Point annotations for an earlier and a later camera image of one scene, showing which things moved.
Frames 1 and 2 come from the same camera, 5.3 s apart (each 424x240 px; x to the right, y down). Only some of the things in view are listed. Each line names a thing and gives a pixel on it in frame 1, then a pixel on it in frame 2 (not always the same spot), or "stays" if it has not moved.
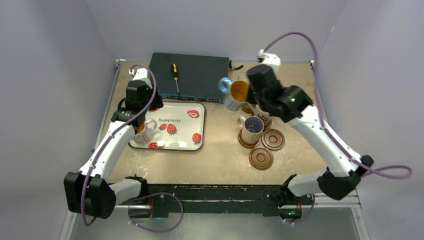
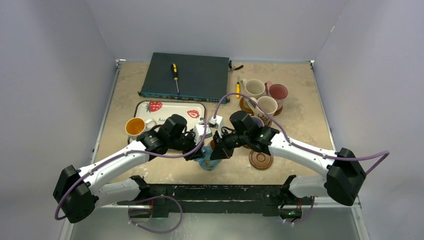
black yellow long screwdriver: (175, 73) stays
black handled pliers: (234, 68) stays
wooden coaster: (247, 110) stays
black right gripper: (252, 94) -> (220, 145)
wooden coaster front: (261, 158) stays
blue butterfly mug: (236, 93) -> (206, 163)
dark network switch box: (188, 78) stays
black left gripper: (157, 102) -> (193, 145)
